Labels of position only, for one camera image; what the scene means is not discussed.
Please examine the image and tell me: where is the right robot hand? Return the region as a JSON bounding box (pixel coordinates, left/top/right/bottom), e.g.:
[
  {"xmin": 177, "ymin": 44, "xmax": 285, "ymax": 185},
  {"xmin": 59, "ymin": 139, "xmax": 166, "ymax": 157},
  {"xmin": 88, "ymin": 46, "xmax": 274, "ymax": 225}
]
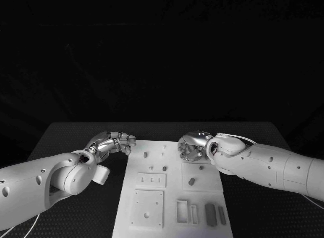
[{"xmin": 177, "ymin": 130, "xmax": 215, "ymax": 162}]

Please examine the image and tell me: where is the white cable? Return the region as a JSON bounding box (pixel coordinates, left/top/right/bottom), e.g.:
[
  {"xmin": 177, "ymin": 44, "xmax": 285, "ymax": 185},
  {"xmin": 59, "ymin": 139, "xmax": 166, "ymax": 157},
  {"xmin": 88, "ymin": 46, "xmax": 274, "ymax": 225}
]
[
  {"xmin": 217, "ymin": 133, "xmax": 258, "ymax": 146},
  {"xmin": 300, "ymin": 193, "xmax": 324, "ymax": 215},
  {"xmin": 23, "ymin": 213, "xmax": 42, "ymax": 238},
  {"xmin": 0, "ymin": 225, "xmax": 17, "ymax": 238}
]

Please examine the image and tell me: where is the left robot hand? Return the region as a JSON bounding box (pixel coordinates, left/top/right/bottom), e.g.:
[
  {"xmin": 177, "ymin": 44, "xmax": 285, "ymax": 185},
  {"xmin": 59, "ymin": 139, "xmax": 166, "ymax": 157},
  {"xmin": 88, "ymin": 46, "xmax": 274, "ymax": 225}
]
[{"xmin": 83, "ymin": 131, "xmax": 138, "ymax": 165}]

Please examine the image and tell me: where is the long thin grey block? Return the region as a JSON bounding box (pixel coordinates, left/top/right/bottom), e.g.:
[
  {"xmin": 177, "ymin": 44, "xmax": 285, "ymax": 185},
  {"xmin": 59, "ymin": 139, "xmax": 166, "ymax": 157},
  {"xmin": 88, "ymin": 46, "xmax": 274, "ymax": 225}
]
[{"xmin": 217, "ymin": 206, "xmax": 228, "ymax": 225}]

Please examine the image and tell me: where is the long wide grey block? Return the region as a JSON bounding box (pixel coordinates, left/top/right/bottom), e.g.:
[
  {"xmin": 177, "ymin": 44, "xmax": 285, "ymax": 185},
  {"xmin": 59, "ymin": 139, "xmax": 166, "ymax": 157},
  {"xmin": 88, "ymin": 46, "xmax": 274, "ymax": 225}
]
[{"xmin": 203, "ymin": 203, "xmax": 217, "ymax": 227}]

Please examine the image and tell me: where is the white task board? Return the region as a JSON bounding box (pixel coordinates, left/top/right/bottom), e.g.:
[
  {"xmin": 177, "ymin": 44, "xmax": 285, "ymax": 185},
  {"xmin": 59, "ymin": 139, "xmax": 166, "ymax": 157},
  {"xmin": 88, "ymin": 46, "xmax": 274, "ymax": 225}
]
[{"xmin": 111, "ymin": 139, "xmax": 235, "ymax": 238}]

